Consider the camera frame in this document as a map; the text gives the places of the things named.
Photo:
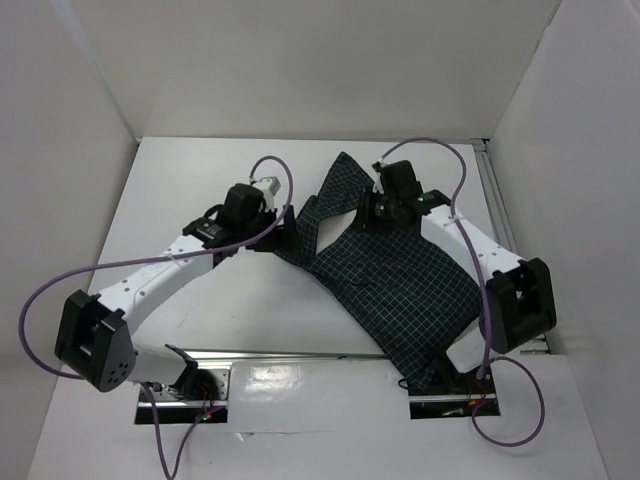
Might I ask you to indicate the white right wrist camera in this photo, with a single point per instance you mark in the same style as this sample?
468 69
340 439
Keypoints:
377 167

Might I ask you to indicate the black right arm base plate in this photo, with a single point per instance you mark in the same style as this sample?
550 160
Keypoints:
457 399

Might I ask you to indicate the aluminium front rail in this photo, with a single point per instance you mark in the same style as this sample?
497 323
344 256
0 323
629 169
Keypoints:
236 355

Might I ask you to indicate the dark plaid pillowcase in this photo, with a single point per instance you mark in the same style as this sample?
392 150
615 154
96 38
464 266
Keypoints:
405 292

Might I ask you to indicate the aluminium side rail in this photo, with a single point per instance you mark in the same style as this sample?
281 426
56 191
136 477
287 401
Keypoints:
501 226

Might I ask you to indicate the cream white pillow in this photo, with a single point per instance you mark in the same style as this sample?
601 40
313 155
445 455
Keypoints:
331 228

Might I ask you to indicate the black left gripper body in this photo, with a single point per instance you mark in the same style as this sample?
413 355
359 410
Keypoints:
279 240

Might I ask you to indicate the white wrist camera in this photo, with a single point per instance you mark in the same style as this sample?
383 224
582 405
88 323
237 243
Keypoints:
269 186
377 167

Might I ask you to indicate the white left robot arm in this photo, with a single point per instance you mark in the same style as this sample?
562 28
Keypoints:
95 336

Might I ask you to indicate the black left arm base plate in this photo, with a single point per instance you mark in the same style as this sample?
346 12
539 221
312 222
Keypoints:
208 397

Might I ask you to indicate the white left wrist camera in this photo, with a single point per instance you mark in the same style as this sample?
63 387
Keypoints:
269 186

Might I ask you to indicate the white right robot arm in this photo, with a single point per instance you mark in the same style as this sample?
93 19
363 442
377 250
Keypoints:
519 292

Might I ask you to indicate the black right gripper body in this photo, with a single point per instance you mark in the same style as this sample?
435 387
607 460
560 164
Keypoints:
365 212

